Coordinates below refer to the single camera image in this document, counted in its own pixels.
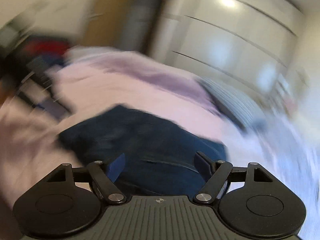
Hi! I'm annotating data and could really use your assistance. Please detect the dark blue denim jeans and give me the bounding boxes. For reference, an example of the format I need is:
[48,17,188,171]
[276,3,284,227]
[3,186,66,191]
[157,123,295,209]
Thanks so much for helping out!
[58,105,227,197]

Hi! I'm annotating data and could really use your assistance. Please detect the blue folded garment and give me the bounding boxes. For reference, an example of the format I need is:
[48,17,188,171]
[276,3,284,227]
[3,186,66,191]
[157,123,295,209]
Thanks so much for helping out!
[32,54,66,68]

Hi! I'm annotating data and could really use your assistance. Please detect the red folded garment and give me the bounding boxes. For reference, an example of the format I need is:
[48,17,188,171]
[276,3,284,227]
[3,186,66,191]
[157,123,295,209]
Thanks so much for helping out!
[24,40,71,56]

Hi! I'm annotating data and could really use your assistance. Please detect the lilac blanket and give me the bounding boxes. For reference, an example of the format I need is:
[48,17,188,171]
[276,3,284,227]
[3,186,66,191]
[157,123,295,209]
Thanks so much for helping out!
[65,46,219,114]

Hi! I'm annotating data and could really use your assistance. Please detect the grey checked cushion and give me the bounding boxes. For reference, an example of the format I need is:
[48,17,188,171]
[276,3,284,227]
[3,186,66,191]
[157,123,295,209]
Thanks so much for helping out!
[197,77,266,131]

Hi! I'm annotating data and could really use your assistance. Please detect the pink grey bedspread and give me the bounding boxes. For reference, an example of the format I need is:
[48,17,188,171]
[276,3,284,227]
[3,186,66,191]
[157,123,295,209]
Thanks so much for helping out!
[0,47,320,238]

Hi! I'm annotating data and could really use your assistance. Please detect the wooden bedroom door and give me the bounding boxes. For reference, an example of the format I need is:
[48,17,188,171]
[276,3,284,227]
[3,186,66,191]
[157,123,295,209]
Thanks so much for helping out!
[80,0,133,46]

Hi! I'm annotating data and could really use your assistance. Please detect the cream wardrobe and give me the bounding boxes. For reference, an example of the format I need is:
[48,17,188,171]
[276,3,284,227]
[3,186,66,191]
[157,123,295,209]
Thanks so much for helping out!
[149,0,304,98]

